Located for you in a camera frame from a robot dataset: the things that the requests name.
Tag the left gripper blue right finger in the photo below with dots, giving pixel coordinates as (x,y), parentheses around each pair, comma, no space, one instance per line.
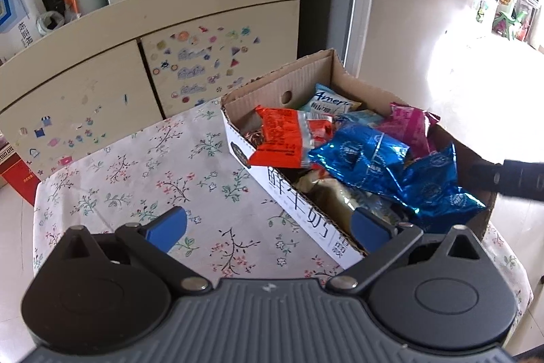
(379,236)

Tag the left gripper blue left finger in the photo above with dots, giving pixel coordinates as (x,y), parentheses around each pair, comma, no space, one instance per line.
(160,234)

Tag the croissant snack bag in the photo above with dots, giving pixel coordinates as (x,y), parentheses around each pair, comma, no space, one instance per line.
(338,201)

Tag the blue foil snack bag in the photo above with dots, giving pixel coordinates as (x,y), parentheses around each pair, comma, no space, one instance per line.
(363,158)

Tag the pink snack bag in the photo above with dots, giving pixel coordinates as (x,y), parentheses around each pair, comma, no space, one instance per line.
(411,126)

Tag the orange red snack bag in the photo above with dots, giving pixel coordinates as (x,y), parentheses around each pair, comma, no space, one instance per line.
(289,136)

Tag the floral tablecloth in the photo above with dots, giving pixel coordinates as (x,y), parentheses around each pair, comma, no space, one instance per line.
(233,229)

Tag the light blue American snack bag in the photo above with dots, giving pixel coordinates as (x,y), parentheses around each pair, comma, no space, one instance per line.
(325,100)

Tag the red gift box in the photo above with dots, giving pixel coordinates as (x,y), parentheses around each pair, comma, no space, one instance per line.
(16,172)

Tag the beige wooden cabinet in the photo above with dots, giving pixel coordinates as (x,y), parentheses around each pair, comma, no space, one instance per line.
(128,65)

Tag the white blue medicine box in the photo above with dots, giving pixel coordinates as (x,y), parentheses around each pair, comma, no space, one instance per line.
(18,26)

